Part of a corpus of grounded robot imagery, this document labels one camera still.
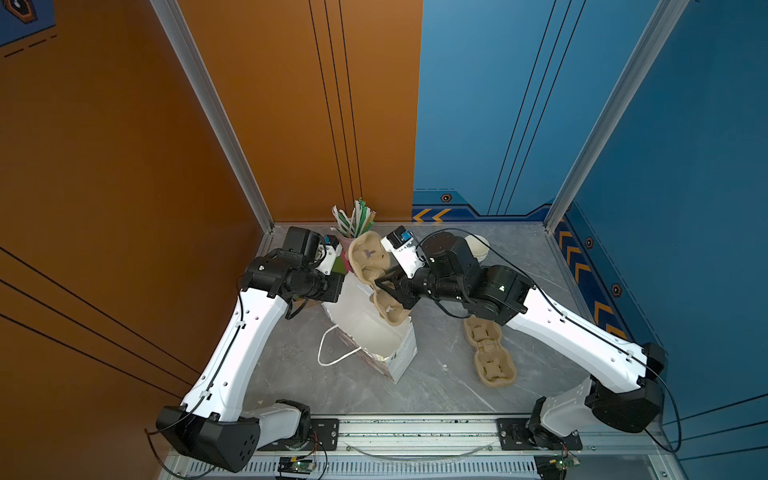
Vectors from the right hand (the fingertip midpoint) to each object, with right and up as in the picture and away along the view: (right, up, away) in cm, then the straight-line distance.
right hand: (379, 277), depth 62 cm
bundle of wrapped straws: (-10, +14, +38) cm, 41 cm away
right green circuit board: (+43, -44, +7) cm, 63 cm away
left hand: (-10, -3, +11) cm, 15 cm away
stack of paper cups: (+32, +6, +39) cm, 51 cm away
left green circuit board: (-21, -46, +9) cm, 51 cm away
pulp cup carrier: (+31, -27, +20) cm, 46 cm away
